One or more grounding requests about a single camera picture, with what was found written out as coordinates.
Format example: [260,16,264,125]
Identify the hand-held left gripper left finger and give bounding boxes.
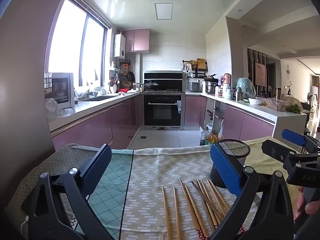
[21,144,112,240]

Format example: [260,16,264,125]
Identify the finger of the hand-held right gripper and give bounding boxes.
[262,139,297,167]
[282,129,320,153]

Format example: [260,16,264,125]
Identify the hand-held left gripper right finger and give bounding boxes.
[207,144,294,240]

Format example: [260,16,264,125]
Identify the black mesh utensil holder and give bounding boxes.
[209,139,251,188]

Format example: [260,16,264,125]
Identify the dark brown chopstick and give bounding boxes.
[191,181,225,220]

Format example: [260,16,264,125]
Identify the set of wooden chopsticks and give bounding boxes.
[162,179,244,240]

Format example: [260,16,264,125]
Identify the person's right hand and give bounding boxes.
[294,186,320,222]

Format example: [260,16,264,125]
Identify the green leafy vegetables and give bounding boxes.
[285,104,302,114]

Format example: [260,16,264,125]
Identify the yellow cooking oil bottle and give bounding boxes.
[205,130,219,146]

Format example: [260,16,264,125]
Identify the dark liquid plastic bottle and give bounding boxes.
[199,127,210,146]

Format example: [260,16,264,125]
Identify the pink kitchen counter unit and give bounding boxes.
[47,91,308,153]

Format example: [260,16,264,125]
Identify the clear plastic container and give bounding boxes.
[265,98,287,112]

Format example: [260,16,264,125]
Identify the patchwork printed tablecloth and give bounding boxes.
[5,136,304,240]

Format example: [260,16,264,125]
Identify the kitchen sink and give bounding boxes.
[82,94,120,102]

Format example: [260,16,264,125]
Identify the clear plastic bag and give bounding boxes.
[45,97,73,120]

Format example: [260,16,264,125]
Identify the teal plastic-covered appliance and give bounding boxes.
[236,77,256,98]

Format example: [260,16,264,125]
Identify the stainless stockpot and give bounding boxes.
[205,81,219,94]

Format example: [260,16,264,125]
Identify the black built-in oven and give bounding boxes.
[144,94,182,128]

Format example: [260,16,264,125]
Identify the white microwave oven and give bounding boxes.
[44,72,75,109]

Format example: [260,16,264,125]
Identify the grey rice cooker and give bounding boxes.
[187,81,202,93]

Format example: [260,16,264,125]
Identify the black wok with lid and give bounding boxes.
[144,80,160,91]

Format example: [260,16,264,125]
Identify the black range hood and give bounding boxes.
[144,71,183,92]

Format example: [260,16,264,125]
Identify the grey refrigerator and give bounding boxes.
[0,0,63,195]

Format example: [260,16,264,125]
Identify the white water heater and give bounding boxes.
[114,34,126,58]

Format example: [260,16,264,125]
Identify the kitchen window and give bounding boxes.
[47,0,110,88]

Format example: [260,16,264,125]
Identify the ceiling light panel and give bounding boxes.
[154,2,174,20]

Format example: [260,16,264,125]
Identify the pink wall picture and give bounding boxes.
[255,62,267,87]

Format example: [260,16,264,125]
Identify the striped wall panel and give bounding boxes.
[247,48,268,93]

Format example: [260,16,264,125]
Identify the black wall rack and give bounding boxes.
[182,59,208,78]

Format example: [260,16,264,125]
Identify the pink wall cabinet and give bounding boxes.
[122,29,150,53]

